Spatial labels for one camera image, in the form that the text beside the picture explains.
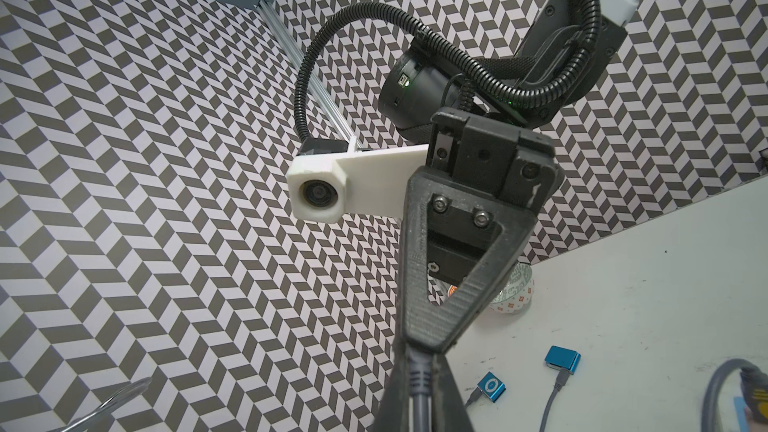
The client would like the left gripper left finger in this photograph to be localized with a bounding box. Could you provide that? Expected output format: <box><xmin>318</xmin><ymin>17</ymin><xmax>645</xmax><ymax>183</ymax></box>
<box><xmin>371</xmin><ymin>342</ymin><xmax>410</xmax><ymax>432</ymax></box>

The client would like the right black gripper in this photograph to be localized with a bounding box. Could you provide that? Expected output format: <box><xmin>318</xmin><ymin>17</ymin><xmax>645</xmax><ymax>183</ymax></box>
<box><xmin>397</xmin><ymin>108</ymin><xmax>564</xmax><ymax>354</ymax></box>

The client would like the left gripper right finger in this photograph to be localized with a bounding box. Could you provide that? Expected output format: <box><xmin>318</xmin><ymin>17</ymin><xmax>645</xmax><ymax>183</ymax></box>
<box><xmin>431</xmin><ymin>355</ymin><xmax>473</xmax><ymax>432</ymax></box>

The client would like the blue mp3 player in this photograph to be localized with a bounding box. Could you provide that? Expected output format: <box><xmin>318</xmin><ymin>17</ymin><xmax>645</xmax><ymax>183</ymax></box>
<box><xmin>477</xmin><ymin>372</ymin><xmax>506</xmax><ymax>403</ymax></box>

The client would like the teal mp3 player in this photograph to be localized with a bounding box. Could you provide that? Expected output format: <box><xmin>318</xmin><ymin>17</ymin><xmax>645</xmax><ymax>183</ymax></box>
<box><xmin>544</xmin><ymin>345</ymin><xmax>581</xmax><ymax>375</ymax></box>

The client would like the pink charger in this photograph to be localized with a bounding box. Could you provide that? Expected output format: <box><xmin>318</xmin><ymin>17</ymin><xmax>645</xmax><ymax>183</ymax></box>
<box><xmin>740</xmin><ymin>367</ymin><xmax>767</xmax><ymax>424</ymax></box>

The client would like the green patterned bowl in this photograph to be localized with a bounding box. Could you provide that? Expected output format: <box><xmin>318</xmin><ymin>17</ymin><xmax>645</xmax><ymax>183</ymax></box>
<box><xmin>489</xmin><ymin>262</ymin><xmax>535</xmax><ymax>315</ymax></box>

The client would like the white colourful power strip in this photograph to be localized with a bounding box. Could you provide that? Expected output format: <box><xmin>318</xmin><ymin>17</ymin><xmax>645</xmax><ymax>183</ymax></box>
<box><xmin>733</xmin><ymin>396</ymin><xmax>768</xmax><ymax>432</ymax></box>

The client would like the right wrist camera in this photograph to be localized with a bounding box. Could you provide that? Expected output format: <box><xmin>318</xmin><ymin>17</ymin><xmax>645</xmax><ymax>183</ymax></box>
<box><xmin>286</xmin><ymin>139</ymin><xmax>428</xmax><ymax>223</ymax></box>

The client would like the chrome wire cup stand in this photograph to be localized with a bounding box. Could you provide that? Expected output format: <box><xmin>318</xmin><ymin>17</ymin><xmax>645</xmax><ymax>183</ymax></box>
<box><xmin>61</xmin><ymin>377</ymin><xmax>152</xmax><ymax>432</ymax></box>

